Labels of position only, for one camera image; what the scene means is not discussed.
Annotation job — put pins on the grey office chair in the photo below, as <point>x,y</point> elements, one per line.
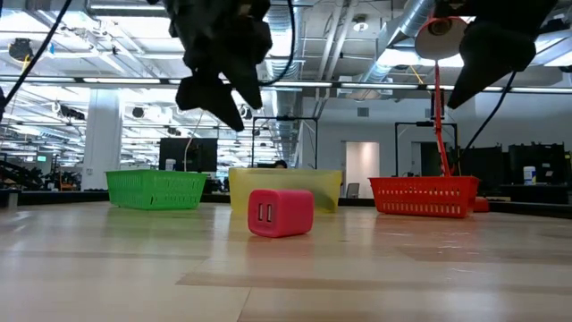
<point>353,190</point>

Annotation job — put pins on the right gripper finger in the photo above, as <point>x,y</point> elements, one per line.
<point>476,78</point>

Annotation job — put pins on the black metal rig frame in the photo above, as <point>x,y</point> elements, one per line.
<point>424,124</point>
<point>286,118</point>

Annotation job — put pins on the pink usb wall charger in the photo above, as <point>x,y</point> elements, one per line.
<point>281,212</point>

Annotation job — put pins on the yellow translucent plastic bin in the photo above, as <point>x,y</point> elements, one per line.
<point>286,179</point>

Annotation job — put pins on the black background monitor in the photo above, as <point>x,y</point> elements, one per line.
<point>201,154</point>

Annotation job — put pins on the green plastic basket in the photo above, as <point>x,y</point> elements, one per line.
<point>156,190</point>

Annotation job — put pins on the white wipes canister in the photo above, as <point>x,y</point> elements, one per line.
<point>170,164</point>
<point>529,175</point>

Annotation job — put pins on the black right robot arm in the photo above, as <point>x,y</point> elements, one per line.
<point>505,11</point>

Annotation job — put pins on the person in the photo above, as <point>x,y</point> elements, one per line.
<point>280,164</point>

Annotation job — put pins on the black background cabinets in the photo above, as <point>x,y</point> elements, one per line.
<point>532,163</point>

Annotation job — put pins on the red and white box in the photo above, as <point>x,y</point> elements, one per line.
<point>424,197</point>

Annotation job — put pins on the red desk lamp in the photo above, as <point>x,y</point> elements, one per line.
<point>440,134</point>

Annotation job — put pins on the black aluminium table frame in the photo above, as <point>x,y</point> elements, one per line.
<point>53,197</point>

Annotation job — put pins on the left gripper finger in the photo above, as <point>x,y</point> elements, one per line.
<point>248,80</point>
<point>210,96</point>

